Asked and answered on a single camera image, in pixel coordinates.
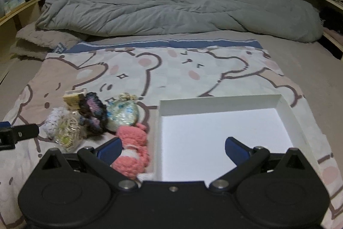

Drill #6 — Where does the pink crochet toy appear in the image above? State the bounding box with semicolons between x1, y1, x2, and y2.
111;123;156;181

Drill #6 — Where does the white cardboard box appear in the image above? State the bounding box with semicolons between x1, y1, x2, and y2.
157;94;320;182

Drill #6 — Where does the grey duvet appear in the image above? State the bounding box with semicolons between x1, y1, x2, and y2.
35;0;323;43

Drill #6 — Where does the pale blue tissue pack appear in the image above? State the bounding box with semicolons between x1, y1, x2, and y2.
4;0;26;13

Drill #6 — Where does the dark crochet flower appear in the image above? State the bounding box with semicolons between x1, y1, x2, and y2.
78;92;108;135

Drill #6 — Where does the white crochet piece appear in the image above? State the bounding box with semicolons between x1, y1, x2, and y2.
44;108;66;138

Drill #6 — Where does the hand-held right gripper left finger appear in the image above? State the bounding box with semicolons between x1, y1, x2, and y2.
38;137;141;192

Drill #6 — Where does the clear bag of hair ties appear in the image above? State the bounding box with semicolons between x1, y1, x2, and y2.
53;109;87;153

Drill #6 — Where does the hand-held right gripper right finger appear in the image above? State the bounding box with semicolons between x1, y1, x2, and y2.
209;137;308;193

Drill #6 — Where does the beige fleece blanket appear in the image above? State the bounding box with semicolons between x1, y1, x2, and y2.
9;22;89;61

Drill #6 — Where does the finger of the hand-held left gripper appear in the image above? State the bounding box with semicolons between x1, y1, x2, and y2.
11;123;39;143

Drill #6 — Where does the bear printed blanket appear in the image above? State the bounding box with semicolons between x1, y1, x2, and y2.
0;38;343;229

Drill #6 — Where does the wooden bedside shelf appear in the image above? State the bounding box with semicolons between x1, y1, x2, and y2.
288;0;343;59

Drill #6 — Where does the yellow tissue packet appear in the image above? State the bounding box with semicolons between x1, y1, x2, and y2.
63;89;88;110

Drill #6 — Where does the blue white shell pouch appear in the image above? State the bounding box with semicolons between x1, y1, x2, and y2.
107;93;140;129

